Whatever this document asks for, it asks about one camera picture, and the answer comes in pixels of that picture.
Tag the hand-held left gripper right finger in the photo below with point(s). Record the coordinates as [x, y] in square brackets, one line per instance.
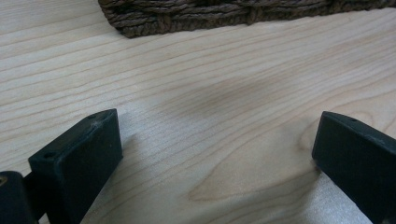
[358, 161]

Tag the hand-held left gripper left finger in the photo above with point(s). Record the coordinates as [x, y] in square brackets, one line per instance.
[77, 168]

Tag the brown wicker basket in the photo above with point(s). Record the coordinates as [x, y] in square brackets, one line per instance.
[193, 15]

